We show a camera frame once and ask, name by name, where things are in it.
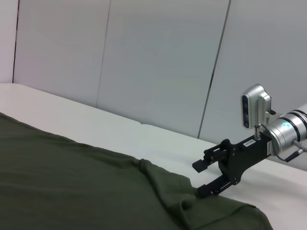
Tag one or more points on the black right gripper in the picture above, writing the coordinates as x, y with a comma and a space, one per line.
242, 158

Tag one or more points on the dark green shirt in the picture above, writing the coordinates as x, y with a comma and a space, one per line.
72, 179

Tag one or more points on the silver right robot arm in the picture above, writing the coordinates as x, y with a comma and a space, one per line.
285, 131

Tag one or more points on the silver connector post right gripper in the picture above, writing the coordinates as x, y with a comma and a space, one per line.
257, 131

